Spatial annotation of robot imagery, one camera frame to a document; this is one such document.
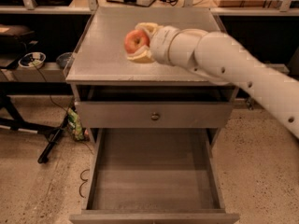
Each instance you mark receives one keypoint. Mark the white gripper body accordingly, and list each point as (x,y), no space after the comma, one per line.
(161,45)

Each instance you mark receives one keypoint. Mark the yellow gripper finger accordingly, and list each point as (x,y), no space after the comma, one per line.
(142,55)
(148,29)

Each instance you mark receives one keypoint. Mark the red apple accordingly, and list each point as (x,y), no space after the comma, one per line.
(135,40)

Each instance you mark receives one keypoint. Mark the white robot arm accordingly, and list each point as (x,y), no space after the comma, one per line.
(220,59)

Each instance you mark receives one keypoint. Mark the grey cabinet with counter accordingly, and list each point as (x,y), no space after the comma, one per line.
(101,72)

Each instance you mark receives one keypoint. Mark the round metal drawer knob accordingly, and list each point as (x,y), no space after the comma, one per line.
(155,116)

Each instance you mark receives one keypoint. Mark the closed grey top drawer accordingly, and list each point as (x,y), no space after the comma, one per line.
(137,114)

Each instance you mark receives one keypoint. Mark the open grey middle drawer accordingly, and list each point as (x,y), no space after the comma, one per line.
(153,176)

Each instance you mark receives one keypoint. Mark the dark bowl on shelf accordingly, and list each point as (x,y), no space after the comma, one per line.
(64,59)

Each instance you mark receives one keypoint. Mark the green snack bag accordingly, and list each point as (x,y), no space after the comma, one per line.
(74,125)

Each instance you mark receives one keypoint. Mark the white bowl with items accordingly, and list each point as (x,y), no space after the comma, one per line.
(32,60)

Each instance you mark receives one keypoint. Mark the black bag on shelf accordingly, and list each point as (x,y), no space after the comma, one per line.
(15,38)

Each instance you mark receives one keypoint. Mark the black stand leg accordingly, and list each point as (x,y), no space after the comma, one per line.
(17,123)

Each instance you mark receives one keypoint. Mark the grey shelf rail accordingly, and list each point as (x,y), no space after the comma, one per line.
(49,72)

